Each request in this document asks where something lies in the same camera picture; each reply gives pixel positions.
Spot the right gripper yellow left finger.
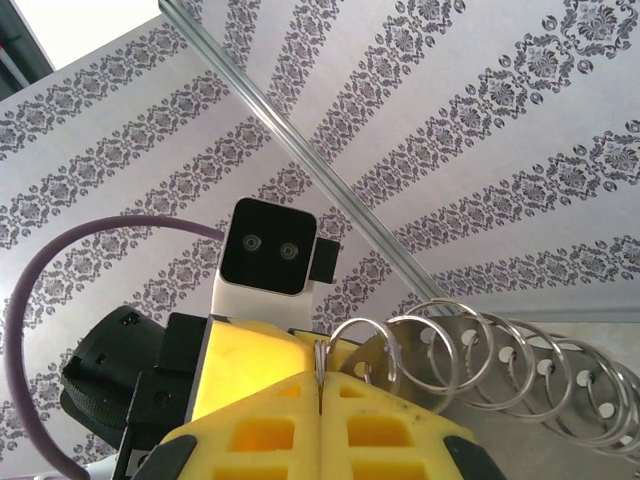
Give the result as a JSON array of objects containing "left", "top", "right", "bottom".
[{"left": 134, "top": 372, "right": 322, "bottom": 480}]

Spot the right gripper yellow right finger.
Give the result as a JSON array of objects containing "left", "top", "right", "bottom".
[{"left": 319, "top": 370, "right": 501, "bottom": 480}]

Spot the metal band with key rings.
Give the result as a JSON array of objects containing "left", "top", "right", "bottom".
[{"left": 313, "top": 298, "right": 640, "bottom": 454}]

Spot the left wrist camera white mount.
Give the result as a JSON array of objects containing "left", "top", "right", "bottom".
[{"left": 209, "top": 197, "right": 345, "bottom": 332}]

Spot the aluminium frame post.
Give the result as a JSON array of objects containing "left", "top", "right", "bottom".
[{"left": 158, "top": 0, "right": 454, "bottom": 307}]

